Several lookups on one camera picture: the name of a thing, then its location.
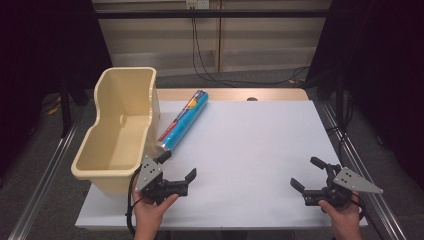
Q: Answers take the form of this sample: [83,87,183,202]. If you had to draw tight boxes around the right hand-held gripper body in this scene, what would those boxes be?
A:
[302,163,384,209]

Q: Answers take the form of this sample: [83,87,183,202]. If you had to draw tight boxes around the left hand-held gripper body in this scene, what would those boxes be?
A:
[134,155,190,206]

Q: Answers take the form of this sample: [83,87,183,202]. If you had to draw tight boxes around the cream plastic bin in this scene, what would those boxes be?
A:
[70,66,162,195]

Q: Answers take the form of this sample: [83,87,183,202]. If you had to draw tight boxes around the person's right hand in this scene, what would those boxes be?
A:
[317,191,364,233]

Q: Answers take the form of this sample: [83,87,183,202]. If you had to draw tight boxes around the person's left hand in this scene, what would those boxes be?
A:
[132,187,180,232]

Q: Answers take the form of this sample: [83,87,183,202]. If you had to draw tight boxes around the white table mat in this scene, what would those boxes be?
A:
[74,99,368,231]

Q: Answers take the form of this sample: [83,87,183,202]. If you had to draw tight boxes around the black metal stand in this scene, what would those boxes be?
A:
[59,78,74,138]

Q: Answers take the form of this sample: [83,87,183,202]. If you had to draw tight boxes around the dark curtain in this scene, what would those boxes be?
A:
[0,0,113,183]
[305,0,424,192]

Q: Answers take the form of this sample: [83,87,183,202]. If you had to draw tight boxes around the black horizontal bar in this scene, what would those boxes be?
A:
[93,9,332,20]

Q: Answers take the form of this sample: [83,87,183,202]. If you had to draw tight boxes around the metal floor rail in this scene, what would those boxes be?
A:
[7,108,86,240]
[319,99,408,240]

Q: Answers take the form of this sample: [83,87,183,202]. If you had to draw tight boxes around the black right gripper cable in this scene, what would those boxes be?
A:
[349,194,368,222]

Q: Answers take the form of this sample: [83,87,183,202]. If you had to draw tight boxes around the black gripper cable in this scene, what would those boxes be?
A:
[349,194,368,222]
[125,165,144,238]

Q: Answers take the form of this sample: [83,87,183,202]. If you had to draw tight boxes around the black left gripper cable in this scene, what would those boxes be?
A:
[125,165,144,238]

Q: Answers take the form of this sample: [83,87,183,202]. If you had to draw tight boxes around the black floor cables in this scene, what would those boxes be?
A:
[326,98,354,166]

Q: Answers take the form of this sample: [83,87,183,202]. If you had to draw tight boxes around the black wall cables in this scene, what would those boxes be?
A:
[191,17,311,87]

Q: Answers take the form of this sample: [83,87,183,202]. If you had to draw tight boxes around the yellow floor cable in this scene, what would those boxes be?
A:
[45,95,64,116]

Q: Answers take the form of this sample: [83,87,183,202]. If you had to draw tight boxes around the white wall socket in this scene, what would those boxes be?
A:
[185,0,211,10]

